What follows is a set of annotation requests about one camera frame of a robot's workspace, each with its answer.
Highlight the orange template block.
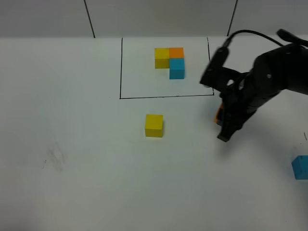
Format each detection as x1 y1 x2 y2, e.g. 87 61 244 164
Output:
169 47 184 59

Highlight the yellow template block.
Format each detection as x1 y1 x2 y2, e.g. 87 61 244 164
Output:
154 48 169 69

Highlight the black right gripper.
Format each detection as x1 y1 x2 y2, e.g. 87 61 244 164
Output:
217 72 262 142

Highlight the blue template block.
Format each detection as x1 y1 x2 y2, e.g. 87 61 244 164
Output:
169 58 185 79

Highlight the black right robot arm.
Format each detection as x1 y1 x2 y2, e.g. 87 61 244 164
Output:
217 44 308 142

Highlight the black right camera cable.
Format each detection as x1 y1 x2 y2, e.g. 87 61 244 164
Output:
221 28 308 49

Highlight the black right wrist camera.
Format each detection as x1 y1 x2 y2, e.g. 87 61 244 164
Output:
200 47 243 93

